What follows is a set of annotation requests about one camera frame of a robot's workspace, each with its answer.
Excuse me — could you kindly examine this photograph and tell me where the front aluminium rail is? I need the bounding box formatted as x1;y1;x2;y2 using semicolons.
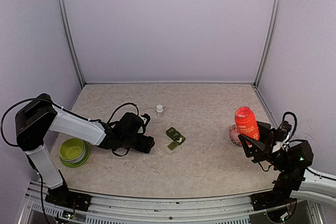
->
16;182;325;223

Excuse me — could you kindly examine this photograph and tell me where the green plate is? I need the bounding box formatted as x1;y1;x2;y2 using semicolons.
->
59;138;90;168

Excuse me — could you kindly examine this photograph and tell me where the small clear white-capped bottle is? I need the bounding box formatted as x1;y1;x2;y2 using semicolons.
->
155;104;164;117

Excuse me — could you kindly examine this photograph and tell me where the green weekly pill organizer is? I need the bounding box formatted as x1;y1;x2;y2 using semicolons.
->
166;127;185;151

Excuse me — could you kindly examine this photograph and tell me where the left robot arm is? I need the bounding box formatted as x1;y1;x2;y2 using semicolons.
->
15;93;155;206

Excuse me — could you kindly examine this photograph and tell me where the right aluminium frame post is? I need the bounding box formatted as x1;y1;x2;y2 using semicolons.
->
254;0;281;89

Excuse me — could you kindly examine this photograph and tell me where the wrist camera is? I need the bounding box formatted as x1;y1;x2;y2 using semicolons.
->
272;121;292;153
140;113;151;126

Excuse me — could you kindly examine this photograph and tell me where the left aluminium frame post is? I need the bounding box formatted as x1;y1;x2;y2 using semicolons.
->
57;0;86;89

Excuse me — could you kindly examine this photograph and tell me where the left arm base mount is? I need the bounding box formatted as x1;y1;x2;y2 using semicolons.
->
45;191;91;212

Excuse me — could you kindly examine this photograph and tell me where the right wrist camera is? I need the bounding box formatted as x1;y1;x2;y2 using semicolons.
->
272;121;292;153

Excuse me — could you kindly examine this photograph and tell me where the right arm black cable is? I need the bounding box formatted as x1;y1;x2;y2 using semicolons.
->
281;111;299;143

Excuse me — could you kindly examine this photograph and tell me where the red pill bottle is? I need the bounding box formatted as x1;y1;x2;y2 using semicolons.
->
235;106;260;141

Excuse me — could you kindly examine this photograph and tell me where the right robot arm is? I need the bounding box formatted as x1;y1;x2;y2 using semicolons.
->
238;121;335;211

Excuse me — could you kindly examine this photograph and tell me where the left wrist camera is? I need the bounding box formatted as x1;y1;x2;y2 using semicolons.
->
140;113;151;126

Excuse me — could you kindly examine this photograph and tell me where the red patterned oval tin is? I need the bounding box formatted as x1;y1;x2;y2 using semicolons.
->
229;124;242;147

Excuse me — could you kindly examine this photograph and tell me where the aluminium frame post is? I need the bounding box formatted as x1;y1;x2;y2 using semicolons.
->
57;0;86;89
254;0;281;89

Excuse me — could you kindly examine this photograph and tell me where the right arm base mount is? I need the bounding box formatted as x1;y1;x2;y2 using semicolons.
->
250;190;293;211

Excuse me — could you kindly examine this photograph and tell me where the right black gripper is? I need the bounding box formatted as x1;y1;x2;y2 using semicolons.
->
238;120;291;172

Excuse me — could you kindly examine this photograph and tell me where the green bowl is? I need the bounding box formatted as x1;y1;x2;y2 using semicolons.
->
59;138;86;164

